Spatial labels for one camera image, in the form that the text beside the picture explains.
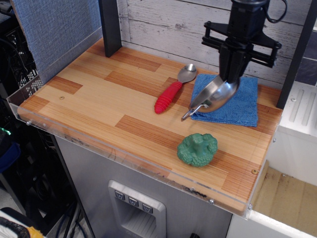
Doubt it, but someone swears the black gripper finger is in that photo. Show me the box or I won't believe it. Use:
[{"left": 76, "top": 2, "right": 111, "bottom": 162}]
[
  {"left": 229, "top": 46, "right": 253, "bottom": 84},
  {"left": 219, "top": 44, "right": 233, "bottom": 81}
]

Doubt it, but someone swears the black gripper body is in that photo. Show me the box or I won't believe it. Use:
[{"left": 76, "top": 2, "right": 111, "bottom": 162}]
[{"left": 202, "top": 0, "right": 282, "bottom": 67}]

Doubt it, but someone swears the silver metal bowl with handles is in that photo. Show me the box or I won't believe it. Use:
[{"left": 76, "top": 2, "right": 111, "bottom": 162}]
[{"left": 181, "top": 75, "right": 241, "bottom": 120}]

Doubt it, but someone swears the blue folded cloth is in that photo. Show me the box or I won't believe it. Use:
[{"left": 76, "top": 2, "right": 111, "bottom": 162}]
[{"left": 191, "top": 77, "right": 258, "bottom": 127}]

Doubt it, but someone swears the green toy broccoli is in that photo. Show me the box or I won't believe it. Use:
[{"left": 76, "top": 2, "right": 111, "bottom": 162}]
[{"left": 177, "top": 133, "right": 218, "bottom": 167}]

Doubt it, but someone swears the clear acrylic table guard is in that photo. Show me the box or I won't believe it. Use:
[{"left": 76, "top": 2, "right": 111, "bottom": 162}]
[{"left": 6, "top": 26, "right": 279, "bottom": 221}]

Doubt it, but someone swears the white toy sink unit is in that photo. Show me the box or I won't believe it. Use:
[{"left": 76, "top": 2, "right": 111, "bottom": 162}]
[{"left": 227, "top": 82, "right": 317, "bottom": 238}]

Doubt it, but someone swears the blue fabric panel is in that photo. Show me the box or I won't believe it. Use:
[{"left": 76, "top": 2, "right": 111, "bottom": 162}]
[{"left": 11, "top": 0, "right": 102, "bottom": 84}]

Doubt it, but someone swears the silver toy fridge cabinet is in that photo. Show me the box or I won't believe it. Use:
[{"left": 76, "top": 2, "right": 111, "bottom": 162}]
[{"left": 56, "top": 138, "right": 232, "bottom": 238}]

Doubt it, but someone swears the grey ice dispenser panel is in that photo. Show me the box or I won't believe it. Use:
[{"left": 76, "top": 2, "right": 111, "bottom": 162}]
[{"left": 108, "top": 180, "right": 167, "bottom": 238}]

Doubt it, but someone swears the black plastic crate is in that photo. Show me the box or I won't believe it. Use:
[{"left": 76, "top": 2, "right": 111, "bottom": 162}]
[{"left": 0, "top": 7, "right": 39, "bottom": 100}]

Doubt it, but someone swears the yellow black object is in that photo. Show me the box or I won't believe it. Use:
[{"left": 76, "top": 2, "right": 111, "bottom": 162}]
[{"left": 26, "top": 227, "right": 45, "bottom": 238}]

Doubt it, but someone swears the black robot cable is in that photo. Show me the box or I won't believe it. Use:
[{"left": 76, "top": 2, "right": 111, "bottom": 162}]
[{"left": 262, "top": 0, "right": 288, "bottom": 24}]

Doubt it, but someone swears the red handled silver spoon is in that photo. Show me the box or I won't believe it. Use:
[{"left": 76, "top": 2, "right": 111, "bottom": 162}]
[{"left": 154, "top": 63, "right": 197, "bottom": 114}]

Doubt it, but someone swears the dark right vertical post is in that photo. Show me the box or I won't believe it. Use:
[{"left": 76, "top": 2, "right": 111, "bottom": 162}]
[{"left": 276, "top": 0, "right": 317, "bottom": 109}]

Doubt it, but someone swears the dark vertical post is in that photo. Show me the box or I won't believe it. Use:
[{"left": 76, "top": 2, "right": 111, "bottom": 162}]
[
  {"left": 98, "top": 0, "right": 122, "bottom": 58},
  {"left": 276, "top": 0, "right": 317, "bottom": 109}
]

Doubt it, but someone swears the dark left vertical post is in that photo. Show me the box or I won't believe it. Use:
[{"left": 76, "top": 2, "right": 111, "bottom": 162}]
[{"left": 98, "top": 0, "right": 122, "bottom": 58}]

